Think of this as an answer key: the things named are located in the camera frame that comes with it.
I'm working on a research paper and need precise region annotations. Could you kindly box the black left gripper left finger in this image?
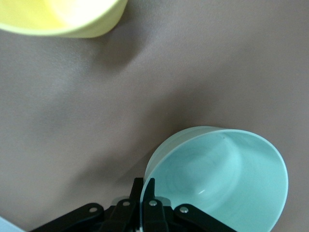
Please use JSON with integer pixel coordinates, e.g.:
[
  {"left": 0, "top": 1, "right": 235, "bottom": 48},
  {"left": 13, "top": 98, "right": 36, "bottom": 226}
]
[{"left": 30, "top": 177, "right": 144, "bottom": 232}]

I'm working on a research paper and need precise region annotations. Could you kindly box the mint green bowl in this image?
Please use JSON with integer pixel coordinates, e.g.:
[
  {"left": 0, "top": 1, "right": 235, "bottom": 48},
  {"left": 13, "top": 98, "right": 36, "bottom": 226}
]
[{"left": 140, "top": 125, "right": 289, "bottom": 232}]

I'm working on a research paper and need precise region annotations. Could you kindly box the yellow plastic cup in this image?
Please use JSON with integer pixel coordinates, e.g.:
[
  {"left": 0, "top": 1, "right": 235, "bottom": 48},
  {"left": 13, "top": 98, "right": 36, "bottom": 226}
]
[{"left": 0, "top": 0, "right": 129, "bottom": 39}]

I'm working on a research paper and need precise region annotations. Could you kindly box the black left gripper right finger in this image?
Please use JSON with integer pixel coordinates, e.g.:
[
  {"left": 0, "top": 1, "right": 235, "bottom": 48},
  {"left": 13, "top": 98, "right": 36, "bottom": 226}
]
[{"left": 141, "top": 178, "right": 233, "bottom": 232}]

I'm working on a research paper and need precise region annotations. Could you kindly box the clear plastic bin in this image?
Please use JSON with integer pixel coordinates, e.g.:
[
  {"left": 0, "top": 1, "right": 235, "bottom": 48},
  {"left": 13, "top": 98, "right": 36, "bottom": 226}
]
[{"left": 0, "top": 216, "right": 23, "bottom": 232}]

